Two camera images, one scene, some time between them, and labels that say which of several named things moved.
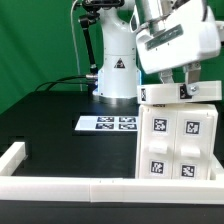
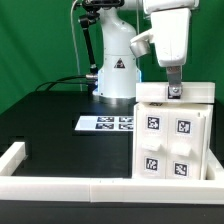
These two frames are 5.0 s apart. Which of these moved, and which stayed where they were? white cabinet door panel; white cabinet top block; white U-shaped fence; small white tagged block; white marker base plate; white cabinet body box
Moved: white cabinet door panel; small white tagged block; white cabinet top block
Stayed: white U-shaped fence; white cabinet body box; white marker base plate
